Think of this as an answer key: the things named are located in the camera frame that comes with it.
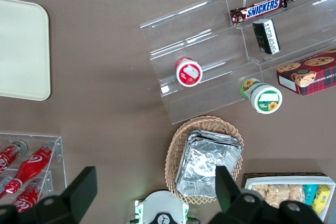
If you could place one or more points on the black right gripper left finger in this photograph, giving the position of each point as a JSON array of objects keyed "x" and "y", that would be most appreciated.
[{"x": 76, "y": 195}]

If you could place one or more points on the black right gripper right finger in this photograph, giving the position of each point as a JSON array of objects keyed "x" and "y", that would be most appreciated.
[{"x": 231, "y": 195}]

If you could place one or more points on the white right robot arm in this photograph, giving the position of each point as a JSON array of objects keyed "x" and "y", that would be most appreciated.
[{"x": 161, "y": 209}]

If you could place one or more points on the white rectangular snack tray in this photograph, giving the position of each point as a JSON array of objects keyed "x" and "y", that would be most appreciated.
[{"x": 286, "y": 180}]

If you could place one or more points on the light oval wicker basket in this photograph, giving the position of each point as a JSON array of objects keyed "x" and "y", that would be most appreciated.
[{"x": 176, "y": 150}]

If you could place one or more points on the beige plastic serving tray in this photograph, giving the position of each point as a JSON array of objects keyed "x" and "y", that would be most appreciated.
[{"x": 21, "y": 51}]

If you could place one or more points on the clear rice cracker pack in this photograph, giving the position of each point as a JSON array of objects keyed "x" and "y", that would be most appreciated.
[
  {"x": 260, "y": 190},
  {"x": 278, "y": 195},
  {"x": 296, "y": 193}
]

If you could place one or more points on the clear acrylic bottle rack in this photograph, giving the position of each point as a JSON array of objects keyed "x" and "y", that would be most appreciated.
[{"x": 59, "y": 155}]

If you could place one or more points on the stacked aluminium foil trays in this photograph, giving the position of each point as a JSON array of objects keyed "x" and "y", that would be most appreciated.
[{"x": 204, "y": 161}]

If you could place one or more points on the red Coca-Cola bottle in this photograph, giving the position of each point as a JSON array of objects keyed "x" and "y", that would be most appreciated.
[
  {"x": 27, "y": 197},
  {"x": 32, "y": 165},
  {"x": 9, "y": 155}
]

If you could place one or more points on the dark brown woven mat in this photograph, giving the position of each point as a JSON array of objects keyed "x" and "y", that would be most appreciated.
[{"x": 283, "y": 174}]

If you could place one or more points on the teal snack pack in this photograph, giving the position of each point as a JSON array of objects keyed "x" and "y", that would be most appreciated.
[{"x": 311, "y": 193}]

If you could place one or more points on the yellow snack pack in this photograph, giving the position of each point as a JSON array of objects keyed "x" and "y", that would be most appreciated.
[{"x": 322, "y": 199}]

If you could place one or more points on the green sunflower lidded cup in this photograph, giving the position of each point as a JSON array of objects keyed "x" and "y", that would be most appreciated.
[{"x": 265, "y": 99}]

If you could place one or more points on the red strawberry lidded cup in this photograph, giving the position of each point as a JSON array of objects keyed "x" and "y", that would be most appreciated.
[{"x": 189, "y": 73}]

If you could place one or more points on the red tartan cookie box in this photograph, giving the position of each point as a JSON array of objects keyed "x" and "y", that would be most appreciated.
[{"x": 309, "y": 74}]

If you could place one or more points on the clear acrylic stepped shelf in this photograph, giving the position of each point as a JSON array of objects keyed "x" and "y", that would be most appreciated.
[{"x": 210, "y": 40}]

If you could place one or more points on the small black white box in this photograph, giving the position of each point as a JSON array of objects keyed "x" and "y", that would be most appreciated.
[{"x": 266, "y": 36}]

